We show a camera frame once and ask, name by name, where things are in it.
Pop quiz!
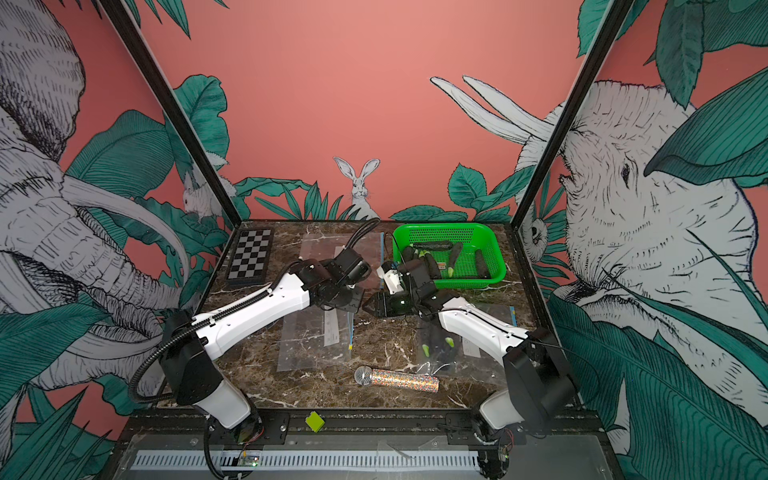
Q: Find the lime green sticky note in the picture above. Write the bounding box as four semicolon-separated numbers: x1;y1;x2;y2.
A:
305;411;326;433

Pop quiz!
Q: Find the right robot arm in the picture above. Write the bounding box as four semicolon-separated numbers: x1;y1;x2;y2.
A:
364;259;579;433

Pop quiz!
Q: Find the right black frame post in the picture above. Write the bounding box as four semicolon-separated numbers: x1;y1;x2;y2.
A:
511;0;633;231

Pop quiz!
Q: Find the black frame post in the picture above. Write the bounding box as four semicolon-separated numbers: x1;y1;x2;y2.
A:
511;0;633;231
98;0;242;227

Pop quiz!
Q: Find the sprinkle-filled cylinder tube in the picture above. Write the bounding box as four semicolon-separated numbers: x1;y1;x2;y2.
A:
354;366;439;393

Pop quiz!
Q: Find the black white checkerboard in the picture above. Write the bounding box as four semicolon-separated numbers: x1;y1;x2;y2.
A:
226;228;273;286

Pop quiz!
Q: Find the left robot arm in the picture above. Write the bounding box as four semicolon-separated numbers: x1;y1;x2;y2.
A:
159;247;371;437

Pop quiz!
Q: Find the left black frame post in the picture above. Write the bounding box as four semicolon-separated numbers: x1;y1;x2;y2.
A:
98;0;242;227

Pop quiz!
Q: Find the green plastic basket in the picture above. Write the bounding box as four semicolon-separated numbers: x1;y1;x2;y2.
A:
392;223;507;290

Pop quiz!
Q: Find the clear zip-top bag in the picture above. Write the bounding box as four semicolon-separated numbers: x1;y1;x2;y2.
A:
415;315;506;386
299;233;384;268
277;307;354;372

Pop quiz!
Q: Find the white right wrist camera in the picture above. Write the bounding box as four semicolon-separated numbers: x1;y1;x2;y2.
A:
376;265;404;295

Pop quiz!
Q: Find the white perforated rail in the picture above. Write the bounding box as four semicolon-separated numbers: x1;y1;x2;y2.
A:
130;450;480;472

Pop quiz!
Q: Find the dark purple eggplant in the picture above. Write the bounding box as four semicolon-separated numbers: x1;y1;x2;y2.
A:
419;323;434;359

